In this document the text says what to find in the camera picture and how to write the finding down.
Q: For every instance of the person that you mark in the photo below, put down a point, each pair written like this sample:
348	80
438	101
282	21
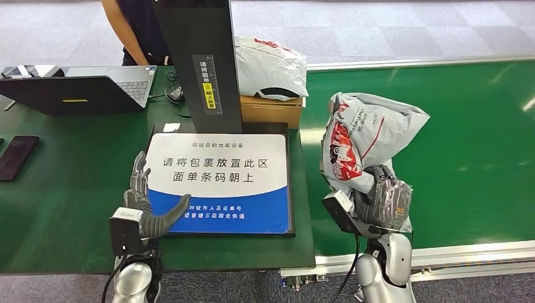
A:
144	29

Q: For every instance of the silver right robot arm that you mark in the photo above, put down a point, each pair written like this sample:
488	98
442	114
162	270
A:
384	272

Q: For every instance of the black scanner column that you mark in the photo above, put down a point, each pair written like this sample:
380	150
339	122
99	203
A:
200	50

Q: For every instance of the black smartphone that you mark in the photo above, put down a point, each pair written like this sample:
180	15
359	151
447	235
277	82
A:
16	157

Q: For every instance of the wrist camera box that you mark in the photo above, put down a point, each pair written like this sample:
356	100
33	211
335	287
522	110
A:
340	217
123	234

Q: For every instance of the brown cardboard box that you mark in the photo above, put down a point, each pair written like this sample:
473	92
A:
267	113

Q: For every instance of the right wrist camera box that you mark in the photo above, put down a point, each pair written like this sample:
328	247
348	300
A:
340	217

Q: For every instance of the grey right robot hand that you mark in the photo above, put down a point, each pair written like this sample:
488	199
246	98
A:
393	205

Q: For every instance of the grey mailer package red print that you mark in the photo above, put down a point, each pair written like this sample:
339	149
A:
368	125

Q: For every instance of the green conveyor belt aluminium frame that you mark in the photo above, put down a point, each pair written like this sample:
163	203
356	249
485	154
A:
459	104

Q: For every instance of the white mailer package black patch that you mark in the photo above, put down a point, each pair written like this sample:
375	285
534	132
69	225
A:
267	67

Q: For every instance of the white blue weighing platform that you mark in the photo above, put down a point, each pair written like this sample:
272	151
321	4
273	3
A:
217	167

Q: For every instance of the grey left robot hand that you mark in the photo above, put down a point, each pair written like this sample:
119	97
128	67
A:
140	196

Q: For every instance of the small white sticker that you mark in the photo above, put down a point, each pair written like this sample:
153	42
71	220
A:
171	127

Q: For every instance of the yellow warning label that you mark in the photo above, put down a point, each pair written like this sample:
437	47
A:
209	96

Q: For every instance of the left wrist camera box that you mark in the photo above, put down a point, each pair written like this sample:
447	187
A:
123	234

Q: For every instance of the black silver laptop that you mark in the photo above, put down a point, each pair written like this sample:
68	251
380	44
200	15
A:
62	94

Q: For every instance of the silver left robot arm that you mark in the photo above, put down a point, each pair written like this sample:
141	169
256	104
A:
133	284

